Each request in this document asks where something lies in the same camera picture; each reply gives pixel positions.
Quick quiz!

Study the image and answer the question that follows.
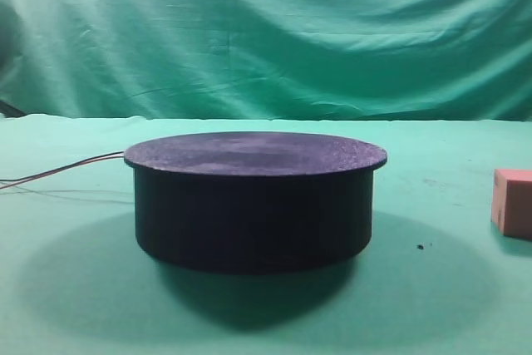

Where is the pink cube-shaped block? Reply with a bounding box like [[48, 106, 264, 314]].
[[491, 169, 531, 241]]

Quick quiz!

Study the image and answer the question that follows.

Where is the black round turntable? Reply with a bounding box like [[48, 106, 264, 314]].
[[124, 131, 387, 275]]

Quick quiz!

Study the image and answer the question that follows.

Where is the green backdrop cloth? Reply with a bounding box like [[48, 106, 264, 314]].
[[1, 0, 531, 121]]

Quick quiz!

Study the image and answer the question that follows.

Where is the black wire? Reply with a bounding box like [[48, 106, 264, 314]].
[[0, 156, 126, 190]]

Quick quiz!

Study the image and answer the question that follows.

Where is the red wire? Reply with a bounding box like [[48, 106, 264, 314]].
[[0, 153, 126, 184]]

